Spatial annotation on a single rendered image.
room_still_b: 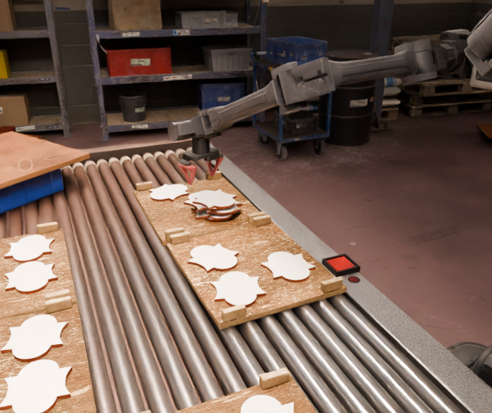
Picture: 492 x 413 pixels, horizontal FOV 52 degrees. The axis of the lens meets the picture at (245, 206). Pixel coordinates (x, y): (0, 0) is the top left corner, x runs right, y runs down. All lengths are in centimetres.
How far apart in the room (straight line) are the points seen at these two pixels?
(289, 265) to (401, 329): 33
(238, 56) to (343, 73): 463
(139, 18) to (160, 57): 43
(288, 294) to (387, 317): 24
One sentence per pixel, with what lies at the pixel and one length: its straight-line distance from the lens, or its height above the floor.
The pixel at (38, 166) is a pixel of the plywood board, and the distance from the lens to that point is 190.
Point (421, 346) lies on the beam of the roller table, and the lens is 121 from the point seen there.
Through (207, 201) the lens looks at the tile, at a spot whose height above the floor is 99.
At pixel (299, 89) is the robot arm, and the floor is 142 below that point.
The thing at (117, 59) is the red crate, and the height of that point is 82.
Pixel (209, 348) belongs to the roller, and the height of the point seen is 91.
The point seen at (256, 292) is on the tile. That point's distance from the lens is 125.
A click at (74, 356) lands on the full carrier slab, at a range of 115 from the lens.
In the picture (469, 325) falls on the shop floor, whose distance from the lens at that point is 291.
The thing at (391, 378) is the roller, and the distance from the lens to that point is 111.
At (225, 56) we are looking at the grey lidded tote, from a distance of 574.
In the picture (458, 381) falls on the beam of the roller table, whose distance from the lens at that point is 115.
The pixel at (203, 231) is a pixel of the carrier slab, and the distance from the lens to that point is 155.
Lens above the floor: 166
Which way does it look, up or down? 25 degrees down
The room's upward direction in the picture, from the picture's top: straight up
